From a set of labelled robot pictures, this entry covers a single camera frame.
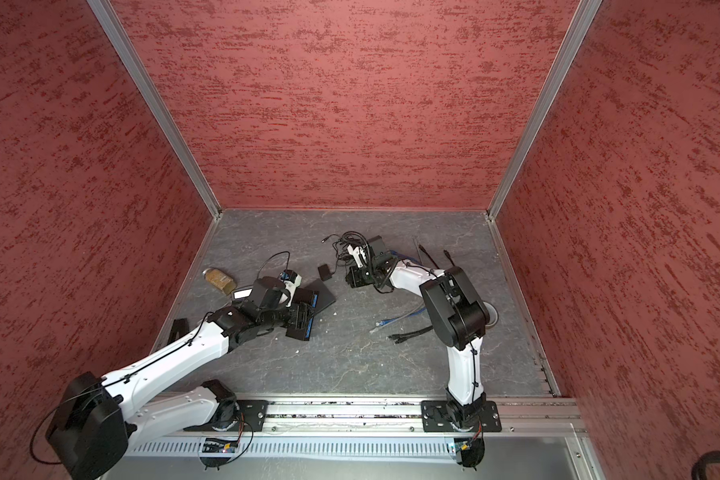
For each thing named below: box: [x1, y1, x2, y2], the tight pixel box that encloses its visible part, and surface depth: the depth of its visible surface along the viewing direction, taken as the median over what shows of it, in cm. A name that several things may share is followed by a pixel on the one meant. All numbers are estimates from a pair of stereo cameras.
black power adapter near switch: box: [318, 264, 332, 281], surface depth 102 cm
